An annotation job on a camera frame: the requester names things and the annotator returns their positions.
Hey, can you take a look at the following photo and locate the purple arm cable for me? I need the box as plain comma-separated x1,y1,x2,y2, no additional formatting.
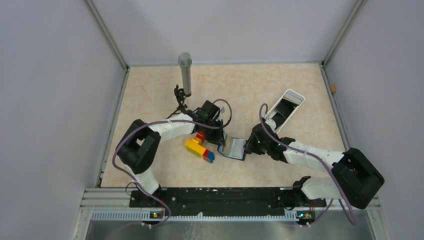
258,103,359,227
111,98,233,228

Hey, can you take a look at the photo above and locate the yellow green toy brick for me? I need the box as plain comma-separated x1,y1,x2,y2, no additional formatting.
184,139,207,158

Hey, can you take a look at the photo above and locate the gold striped credit card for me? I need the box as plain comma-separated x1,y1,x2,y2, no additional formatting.
222,142,231,155

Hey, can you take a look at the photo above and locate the red blue toy brick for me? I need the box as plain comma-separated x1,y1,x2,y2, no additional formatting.
202,149,215,164

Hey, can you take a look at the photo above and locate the aluminium frame rail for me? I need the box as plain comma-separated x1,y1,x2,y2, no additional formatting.
84,0,130,188
319,0,367,150

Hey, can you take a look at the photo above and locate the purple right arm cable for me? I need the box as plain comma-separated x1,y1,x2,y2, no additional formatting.
258,103,359,227

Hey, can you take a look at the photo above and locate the small brown cork piece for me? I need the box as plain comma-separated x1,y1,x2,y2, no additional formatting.
329,84,337,94

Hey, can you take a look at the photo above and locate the red yellow toy brick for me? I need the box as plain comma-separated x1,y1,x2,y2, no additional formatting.
192,131,206,145

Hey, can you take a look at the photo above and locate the dark blue card holder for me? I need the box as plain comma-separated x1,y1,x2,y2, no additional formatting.
217,131,248,161

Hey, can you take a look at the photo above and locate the aluminium frame rail right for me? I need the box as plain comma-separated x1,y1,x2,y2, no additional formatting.
319,0,367,150

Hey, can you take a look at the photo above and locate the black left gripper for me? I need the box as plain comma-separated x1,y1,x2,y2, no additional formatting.
202,118,225,146

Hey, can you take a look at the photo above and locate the grey microphone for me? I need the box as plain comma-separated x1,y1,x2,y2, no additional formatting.
177,52,193,97

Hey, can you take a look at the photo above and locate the black mini tripod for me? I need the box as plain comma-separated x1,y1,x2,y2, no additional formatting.
166,84,194,119

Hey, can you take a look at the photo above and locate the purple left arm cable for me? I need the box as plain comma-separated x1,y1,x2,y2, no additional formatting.
111,98,233,228

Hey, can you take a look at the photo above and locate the white card tray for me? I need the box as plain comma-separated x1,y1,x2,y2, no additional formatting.
264,88,306,134

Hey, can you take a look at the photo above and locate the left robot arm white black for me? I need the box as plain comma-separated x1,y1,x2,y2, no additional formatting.
112,100,225,207

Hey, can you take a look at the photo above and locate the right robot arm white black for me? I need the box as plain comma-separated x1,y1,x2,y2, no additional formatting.
244,122,385,209

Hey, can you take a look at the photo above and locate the aluminium frame rail left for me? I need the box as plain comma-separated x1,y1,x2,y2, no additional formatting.
84,0,130,188

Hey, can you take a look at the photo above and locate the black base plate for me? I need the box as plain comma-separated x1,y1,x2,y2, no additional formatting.
129,187,327,217

